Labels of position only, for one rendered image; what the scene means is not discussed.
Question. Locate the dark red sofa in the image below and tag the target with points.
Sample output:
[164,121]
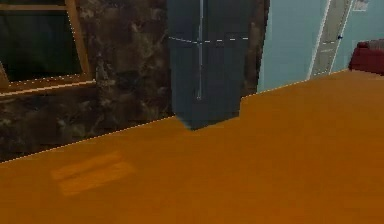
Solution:
[368,57]

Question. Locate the dark grey refrigerator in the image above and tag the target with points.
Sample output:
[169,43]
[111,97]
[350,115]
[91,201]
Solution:
[220,73]

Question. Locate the pale grey room door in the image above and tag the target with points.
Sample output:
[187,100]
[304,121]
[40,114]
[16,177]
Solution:
[328,40]

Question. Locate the framed wall picture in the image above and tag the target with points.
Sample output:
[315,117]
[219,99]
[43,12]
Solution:
[360,4]

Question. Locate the wooden framed window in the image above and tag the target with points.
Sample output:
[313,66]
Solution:
[40,43]

